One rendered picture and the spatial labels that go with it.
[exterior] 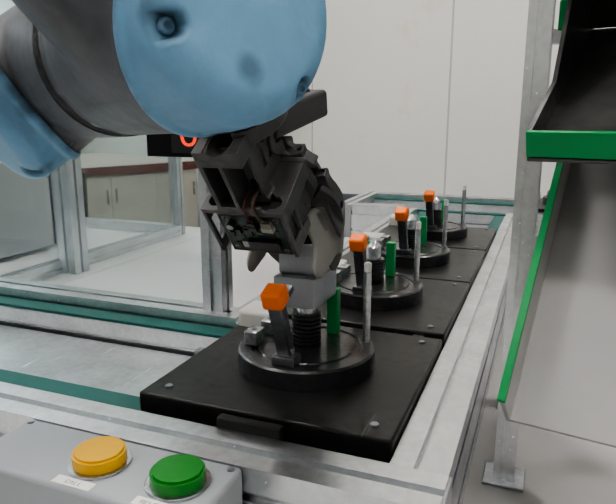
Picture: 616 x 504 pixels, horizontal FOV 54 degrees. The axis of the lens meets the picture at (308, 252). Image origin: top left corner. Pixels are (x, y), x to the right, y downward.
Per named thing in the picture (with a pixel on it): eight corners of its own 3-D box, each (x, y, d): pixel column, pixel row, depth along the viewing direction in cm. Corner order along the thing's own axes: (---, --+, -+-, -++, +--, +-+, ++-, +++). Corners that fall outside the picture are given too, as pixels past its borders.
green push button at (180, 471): (187, 515, 41) (185, 489, 41) (138, 501, 43) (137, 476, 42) (216, 482, 45) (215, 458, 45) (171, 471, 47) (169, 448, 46)
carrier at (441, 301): (443, 350, 71) (449, 246, 68) (259, 325, 80) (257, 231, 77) (469, 295, 93) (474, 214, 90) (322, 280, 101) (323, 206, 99)
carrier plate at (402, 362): (391, 464, 48) (392, 439, 47) (139, 411, 56) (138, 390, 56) (441, 355, 70) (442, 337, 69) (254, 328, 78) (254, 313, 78)
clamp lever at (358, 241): (368, 289, 79) (363, 241, 75) (353, 288, 80) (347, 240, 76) (375, 273, 82) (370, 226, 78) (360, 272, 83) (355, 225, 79)
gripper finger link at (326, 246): (319, 307, 57) (275, 245, 51) (335, 258, 61) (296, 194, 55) (348, 307, 56) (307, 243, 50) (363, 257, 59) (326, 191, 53)
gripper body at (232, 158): (221, 255, 52) (164, 149, 43) (255, 183, 57) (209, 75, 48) (304, 263, 49) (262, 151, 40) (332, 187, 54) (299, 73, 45)
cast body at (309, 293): (315, 310, 57) (315, 238, 56) (272, 305, 59) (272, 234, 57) (342, 289, 65) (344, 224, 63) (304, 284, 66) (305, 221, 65)
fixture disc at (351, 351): (350, 403, 54) (351, 382, 53) (213, 378, 59) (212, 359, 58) (389, 348, 66) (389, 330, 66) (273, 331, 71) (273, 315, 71)
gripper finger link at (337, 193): (309, 241, 57) (266, 175, 51) (314, 227, 58) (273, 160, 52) (354, 238, 54) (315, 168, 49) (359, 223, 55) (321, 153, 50)
